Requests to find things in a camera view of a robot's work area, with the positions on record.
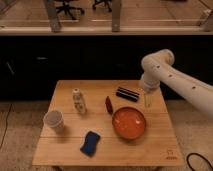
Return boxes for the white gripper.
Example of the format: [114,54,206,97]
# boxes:
[139,74,160,108]

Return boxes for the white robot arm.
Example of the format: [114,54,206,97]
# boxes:
[139,49,213,118]

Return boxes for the black rectangular case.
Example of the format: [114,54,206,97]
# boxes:
[116,87,139,102]

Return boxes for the orange bowl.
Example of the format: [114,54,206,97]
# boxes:
[112,107,146,140]

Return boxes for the dark red oblong object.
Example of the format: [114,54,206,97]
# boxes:
[105,96,113,114]

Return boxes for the wooden table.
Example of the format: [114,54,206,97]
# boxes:
[33,80,183,166]

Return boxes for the small white bottle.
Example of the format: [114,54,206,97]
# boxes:
[73,88,86,114]

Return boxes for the blue sponge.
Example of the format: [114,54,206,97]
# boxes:
[80,131,101,156]

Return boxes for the white paper cup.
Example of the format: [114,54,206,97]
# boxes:
[43,110,64,134]

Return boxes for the black office chair base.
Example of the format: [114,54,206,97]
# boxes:
[55,0,85,20]

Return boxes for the black cable on floor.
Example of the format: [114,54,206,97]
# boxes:
[186,152,213,171]

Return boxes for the grey metal post centre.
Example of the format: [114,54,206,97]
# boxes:
[112,0,121,32]

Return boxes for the grey metal post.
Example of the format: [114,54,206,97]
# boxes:
[112,0,121,32]
[44,0,61,33]

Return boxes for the grey metal post left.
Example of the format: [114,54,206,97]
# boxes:
[44,0,61,33]

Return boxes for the dark cable left floor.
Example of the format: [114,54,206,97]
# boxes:
[0,101,14,149]

